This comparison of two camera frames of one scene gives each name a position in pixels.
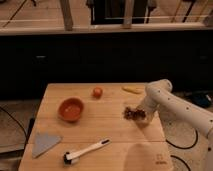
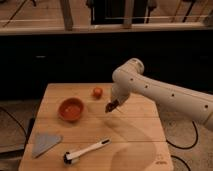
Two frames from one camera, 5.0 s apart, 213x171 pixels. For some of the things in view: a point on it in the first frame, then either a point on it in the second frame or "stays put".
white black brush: [72, 157] stays put
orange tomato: [97, 92] stays put
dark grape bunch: [134, 114] -> [111, 106]
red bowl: [70, 109] stays put
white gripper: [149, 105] -> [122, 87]
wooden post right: [128, 14] stays put
